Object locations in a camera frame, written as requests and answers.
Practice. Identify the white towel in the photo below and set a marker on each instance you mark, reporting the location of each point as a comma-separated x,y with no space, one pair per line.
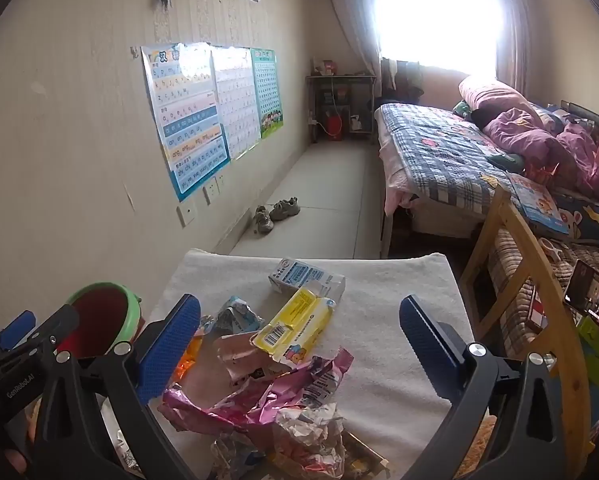
379,280

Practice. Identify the dark metal shelf rack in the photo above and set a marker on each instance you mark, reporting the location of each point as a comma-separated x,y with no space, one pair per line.
364,100

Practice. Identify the blue children's book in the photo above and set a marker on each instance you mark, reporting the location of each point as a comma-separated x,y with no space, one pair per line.
537,202

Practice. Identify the white blue milk carton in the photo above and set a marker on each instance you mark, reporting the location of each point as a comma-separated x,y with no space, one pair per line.
299,275

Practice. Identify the red plastic container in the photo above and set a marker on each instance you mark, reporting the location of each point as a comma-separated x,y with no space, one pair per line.
332,129

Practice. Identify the orange plastic wrapper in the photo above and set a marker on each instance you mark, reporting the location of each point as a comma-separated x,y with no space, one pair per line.
192,352

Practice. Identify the pink pillow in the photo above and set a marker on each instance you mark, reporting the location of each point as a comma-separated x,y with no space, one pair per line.
499,97

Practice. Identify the white chart wall poster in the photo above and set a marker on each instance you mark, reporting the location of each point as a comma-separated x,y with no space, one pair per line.
237,105

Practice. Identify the small red white box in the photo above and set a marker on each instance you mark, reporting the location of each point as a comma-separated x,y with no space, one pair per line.
327,67

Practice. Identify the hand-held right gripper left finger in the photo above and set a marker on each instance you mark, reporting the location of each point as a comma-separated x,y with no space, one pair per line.
167,345

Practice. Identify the red bin with green rim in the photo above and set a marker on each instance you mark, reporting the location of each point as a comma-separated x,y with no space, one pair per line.
99,320

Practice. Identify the crumpled blue white wrapper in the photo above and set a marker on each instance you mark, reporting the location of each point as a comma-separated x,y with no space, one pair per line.
237,317

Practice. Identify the blue letter wall poster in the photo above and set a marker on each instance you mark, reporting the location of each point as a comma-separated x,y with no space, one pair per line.
189,125

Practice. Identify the purple blanket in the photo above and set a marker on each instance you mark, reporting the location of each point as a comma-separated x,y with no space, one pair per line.
524,140

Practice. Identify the red checkered box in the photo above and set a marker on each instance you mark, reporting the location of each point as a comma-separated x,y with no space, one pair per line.
536,307

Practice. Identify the pink bed sheet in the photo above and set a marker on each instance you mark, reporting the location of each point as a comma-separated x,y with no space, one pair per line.
397,180

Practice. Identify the orange plush cushion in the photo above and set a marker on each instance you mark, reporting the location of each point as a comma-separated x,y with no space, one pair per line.
482,442

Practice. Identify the dark green cushion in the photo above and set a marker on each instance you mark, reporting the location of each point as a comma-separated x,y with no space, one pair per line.
507,162

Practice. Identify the blue plaid quilt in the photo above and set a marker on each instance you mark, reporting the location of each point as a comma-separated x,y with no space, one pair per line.
429,145

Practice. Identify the torn pink paper box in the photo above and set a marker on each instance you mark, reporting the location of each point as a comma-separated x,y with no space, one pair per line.
239,357

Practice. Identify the small white bag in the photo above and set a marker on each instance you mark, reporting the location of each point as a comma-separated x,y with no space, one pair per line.
355,122

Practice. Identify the brown curtain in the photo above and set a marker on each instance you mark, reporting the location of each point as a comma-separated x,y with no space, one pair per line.
514,35

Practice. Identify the dark hanging clothes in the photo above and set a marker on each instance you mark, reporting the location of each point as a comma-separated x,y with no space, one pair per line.
404,82

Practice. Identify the pink foil wrapper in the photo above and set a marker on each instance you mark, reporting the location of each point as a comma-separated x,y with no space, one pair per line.
279,395

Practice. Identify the black bed headboard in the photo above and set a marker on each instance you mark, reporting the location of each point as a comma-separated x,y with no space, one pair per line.
587,112

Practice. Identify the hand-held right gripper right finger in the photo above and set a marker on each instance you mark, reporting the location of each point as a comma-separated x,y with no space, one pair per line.
424,330

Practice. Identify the white wall socket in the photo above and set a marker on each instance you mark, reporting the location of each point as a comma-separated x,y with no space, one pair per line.
210,194
220,183
186,216

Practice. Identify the yellow packet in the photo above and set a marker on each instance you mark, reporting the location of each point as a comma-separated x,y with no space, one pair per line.
292,320

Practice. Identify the sheer curtain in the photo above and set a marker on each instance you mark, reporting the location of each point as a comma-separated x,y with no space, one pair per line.
349,5

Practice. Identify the window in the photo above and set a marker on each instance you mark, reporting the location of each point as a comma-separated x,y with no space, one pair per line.
439,10

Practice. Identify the green chart wall poster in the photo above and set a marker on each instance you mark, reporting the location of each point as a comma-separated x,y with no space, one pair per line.
268,95

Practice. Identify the smartphone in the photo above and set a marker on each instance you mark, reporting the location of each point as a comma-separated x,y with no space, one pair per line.
592,297

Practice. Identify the brown checkered mattress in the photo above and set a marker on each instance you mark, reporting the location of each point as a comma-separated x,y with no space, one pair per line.
554,270

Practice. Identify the wooden cot frame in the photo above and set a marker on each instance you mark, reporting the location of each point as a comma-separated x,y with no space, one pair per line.
529,265

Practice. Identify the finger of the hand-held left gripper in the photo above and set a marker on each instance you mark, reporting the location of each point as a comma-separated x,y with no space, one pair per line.
15,329
57,322

